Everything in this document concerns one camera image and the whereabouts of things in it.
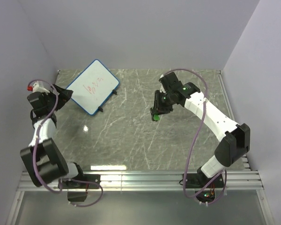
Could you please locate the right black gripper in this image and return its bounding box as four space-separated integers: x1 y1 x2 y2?
152 90 174 116

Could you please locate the green whiteboard eraser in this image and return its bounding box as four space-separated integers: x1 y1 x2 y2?
153 114 160 121

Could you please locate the blue framed whiteboard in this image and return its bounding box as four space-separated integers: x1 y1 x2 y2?
66 59 120 115

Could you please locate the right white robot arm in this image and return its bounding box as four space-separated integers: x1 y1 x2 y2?
150 71 251 188

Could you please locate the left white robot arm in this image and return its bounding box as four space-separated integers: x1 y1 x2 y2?
20 81 85 188

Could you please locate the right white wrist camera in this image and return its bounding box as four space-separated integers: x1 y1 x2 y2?
160 86 165 93

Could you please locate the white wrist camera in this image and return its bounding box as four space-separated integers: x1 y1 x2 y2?
27 81 50 93
160 86 165 93

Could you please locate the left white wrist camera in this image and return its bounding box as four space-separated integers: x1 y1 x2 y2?
27 81 50 93

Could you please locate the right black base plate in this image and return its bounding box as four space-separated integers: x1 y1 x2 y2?
185 173 224 188

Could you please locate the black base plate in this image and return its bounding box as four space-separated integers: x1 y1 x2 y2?
62 174 101 189
185 173 224 188

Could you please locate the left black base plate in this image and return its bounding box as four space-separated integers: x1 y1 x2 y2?
62 174 101 189

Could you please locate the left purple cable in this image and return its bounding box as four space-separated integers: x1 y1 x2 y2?
28 79 104 207

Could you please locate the purple cable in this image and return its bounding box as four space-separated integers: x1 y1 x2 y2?
28 79 104 207
160 68 227 206

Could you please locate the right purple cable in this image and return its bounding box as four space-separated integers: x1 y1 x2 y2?
160 68 227 206

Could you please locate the aluminium rail frame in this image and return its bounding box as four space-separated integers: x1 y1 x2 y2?
9 69 273 225

